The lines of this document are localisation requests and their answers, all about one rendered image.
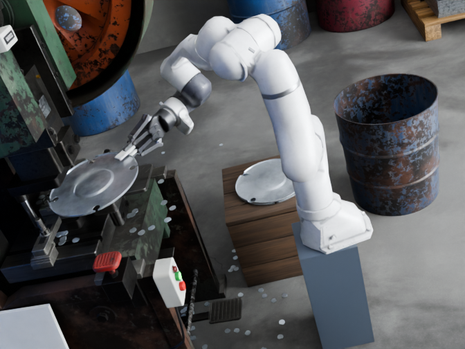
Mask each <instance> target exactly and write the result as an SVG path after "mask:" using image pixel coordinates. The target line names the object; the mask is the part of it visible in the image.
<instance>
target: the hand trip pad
mask: <svg viewBox="0 0 465 349"><path fill-rule="evenodd" d="M121 258H122V256H121V254H120V252H119V251H113V252H108V253H101V254H100V255H98V256H97V257H96V258H95V261H94V263H93V270H94V272H96V273H100V272H104V271H109V273H110V274H113V273H114V272H115V269H117V268H118V266H119V264H120V260H121Z"/></svg>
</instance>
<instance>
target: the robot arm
mask: <svg viewBox="0 0 465 349"><path fill-rule="evenodd" d="M280 40H281V33H280V29H279V26H278V24H277V22H276V21H274V20H273V19H272V18H271V17H269V16H267V15H264V14H260V15H257V16H254V17H250V18H248V19H245V20H243V22H241V23H239V24H234V23H233V22H231V20H229V19H228V18H225V17H213V18H212V19H209V20H208V21H207V22H206V23H205V25H204V26H203V27H202V29H201V30H200V31H199V34H198V35H193V34H190V35H189V36H188V37H186V38H185V39H184V40H183V41H182V42H181V43H180V44H179V45H178V46H177V47H176V48H175V49H174V51H173V52H172V54H171V55H170V56H169V57H167V58H166V59H164V61H163V63H162V64H161V67H160V70H161V76H162V77H163V78H164V79H165V80H167V81H168V82H169V83H170V84H171V85H172V86H173V87H174V88H176V89H177V91H176V93H175V94H174V95H173V96H170V97H169V98H168V99H167V100H166V101H165V102H164V103H162V102H159V105H160V109H159V110H158V111H157V112H156V113H155V114H154V115H153V116H150V115H149V114H143V115H142V117H141V119H140V121H139V122H138V123H137V125H136V126H135V128H133V130H132V131H131V132H130V133H129V135H128V139H129V140H128V141H127V144H126V145H125V146H124V147H123V148H122V151H121V152H120V153H119V154H117V155H116V156H115V157H114V159H116V160H119V161H121V160H123V159H124V158H125V157H126V156H127V155H128V154H130V155H132V156H133V157H135V156H136V155H139V156H144V155H146V154H147V153H149V152H151V151H152V150H154V149H155V148H157V147H160V146H163V143H162V138H163V137H164V134H165V133H167V132H169V131H170V130H171V129H172V128H173V127H174V126H175V127H176V128H177V129H179V130H180V131H181V132H182V133H184V134H185V135H188V134H189V133H190V132H191V131H192V129H193V126H194V123H193V122H192V120H191V118H190V117H189V115H188V114H189V113H190V112H191V111H193V110H194V109H196V108H197V107H200V106H201V105H202V104H203V103H204V102H205V101H206V100H207V99H208V98H209V97H210V94H211V89H212V86H211V82H210V81H209V79H207V78H206V77H205V76H204V75H203V74H202V73H201V72H200V71H199V70H198V69H197V68H196V67H195V66H197V67H198V68H200V69H203V70H206V71H214V72H215V73H216V74H217V75H218V76H219V77H221V78H224V79H227V80H238V81H240V82H243V81H244V80H245V79H246V78H247V76H248V75H249V76H250V77H252V78H253V79H254V80H255V81H256V83H257V85H258V87H259V90H260V92H261V95H262V98H263V101H264V104H265V106H266V109H267V111H268V114H269V116H270V119H271V122H272V125H273V130H274V133H275V139H276V142H277V147H278V150H279V153H280V158H281V164H282V171H283V173H284V174H285V176H286V178H288V179H290V180H291V181H292V182H293V189H294V192H295V198H296V208H297V212H298V216H299V218H300V226H301V229H300V237H301V240H302V243H303V245H305V246H307V247H309V248H311V249H315V250H318V251H321V252H323V253H325V254H328V253H332V252H334V251H337V250H340V249H343V248H345V247H348V246H351V245H353V244H356V243H359V242H362V241H364V240H368V239H370V238H371V235H372V232H373V228H372V225H371V222H370V219H369V217H368V216H366V214H365V212H363V211H361V210H358V208H357V207H356V205H355V204H354V203H351V202H347V201H344V200H341V199H340V196H339V195H338V194H336V193H333V192H332V189H331V183H330V179H329V172H328V162H327V151H326V145H325V135H324V130H323V127H322V123H321V122H320V120H319V119H318V117H316V116H314V115H311V112H310V106H309V103H308V101H307V97H306V95H305V93H304V89H303V87H302V84H301V81H300V79H299V76H298V74H297V71H296V69H295V67H294V65H293V64H292V62H291V61H290V59H289V57H288V55H287V54H286V53H285V52H284V51H281V50H278V49H275V50H274V48H275V47H276V46H277V45H278V44H279V42H280ZM187 59H188V60H189V61H190V62H189V61H188V60H187ZM192 63H193V64H194V65H195V66H194V65H193V64H192ZM141 130H142V131H141ZM143 138H144V139H143ZM155 138H157V140H155V141H154V142H153V143H150V142H152V141H153V140H154V139H155ZM142 139H143V140H142ZM141 140H142V141H141ZM139 141H140V143H139V144H138V145H137V146H136V147H135V145H136V144H137V143H138V142H139ZM149 143H150V144H149ZM148 144H149V145H148Z"/></svg>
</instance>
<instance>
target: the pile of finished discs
mask: <svg viewBox="0 0 465 349"><path fill-rule="evenodd" d="M235 189H236V192H237V194H238V196H239V197H240V198H241V199H242V200H243V201H245V202H247V203H249V204H254V205H271V204H275V202H277V203H280V202H283V201H285V200H288V199H290V198H292V197H293V196H295V192H294V189H293V182H292V181H291V180H290V179H288V178H286V176H285V174H284V173H283V171H282V164H281V159H269V160H266V161H262V162H259V163H256V164H255V165H252V166H251V167H249V168H248V169H246V170H245V171H244V174H243V175H242V176H241V175H240V176H239V178H238V179H237V182H236V184H235Z"/></svg>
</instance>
